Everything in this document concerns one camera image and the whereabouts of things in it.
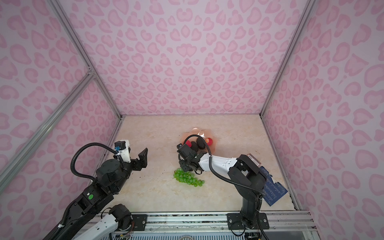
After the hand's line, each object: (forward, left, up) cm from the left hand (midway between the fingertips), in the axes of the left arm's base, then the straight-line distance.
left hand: (138, 147), depth 68 cm
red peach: (+18, -34, -24) cm, 45 cm away
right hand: (+4, -19, -24) cm, 31 cm away
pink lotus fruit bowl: (+25, -33, -25) cm, 48 cm away
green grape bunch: (-4, -17, -24) cm, 29 cm away
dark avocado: (+17, -29, -24) cm, 42 cm away
